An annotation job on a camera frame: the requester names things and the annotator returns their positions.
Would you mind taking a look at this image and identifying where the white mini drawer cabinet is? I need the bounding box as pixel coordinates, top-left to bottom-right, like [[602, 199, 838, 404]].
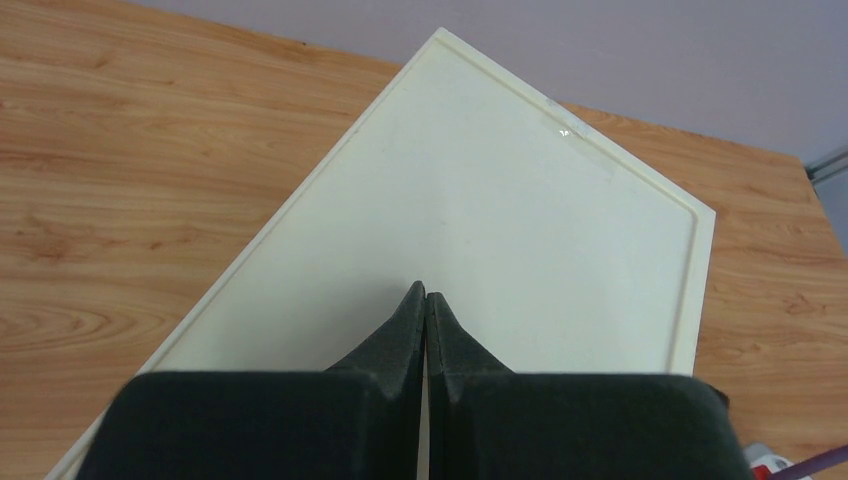
[[50, 29, 715, 479]]

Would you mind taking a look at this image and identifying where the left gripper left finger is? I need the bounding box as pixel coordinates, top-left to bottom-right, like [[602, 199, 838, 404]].
[[77, 282, 426, 479]]

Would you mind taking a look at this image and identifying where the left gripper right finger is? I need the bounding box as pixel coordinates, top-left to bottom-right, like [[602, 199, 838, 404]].
[[425, 293, 752, 479]]

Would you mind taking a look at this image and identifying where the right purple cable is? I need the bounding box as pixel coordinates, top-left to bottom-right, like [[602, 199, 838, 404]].
[[751, 445, 848, 480]]

